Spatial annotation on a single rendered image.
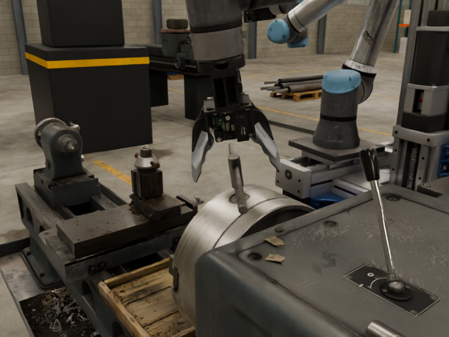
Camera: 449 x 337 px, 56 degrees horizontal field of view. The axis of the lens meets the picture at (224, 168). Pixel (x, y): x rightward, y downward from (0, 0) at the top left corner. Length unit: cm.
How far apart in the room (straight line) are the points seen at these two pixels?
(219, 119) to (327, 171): 79
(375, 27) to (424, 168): 47
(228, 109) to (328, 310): 30
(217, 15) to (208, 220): 36
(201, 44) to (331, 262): 34
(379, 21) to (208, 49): 95
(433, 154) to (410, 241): 69
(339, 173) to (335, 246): 82
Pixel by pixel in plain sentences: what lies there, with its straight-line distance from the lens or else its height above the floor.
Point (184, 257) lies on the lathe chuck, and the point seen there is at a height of 114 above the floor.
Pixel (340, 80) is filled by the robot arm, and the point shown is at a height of 137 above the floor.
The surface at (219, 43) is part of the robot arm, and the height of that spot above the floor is 151.
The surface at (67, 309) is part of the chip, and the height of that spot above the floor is 56.
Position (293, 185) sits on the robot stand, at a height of 106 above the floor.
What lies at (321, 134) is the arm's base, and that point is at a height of 120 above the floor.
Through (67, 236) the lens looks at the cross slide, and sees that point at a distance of 130.
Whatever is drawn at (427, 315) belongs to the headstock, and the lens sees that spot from 51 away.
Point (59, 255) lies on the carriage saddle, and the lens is 130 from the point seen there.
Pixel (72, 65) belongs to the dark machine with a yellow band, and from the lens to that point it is 533.
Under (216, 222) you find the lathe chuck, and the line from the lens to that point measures 76.
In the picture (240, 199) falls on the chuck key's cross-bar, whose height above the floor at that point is 132.
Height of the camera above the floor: 154
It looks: 19 degrees down
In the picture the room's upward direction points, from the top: straight up
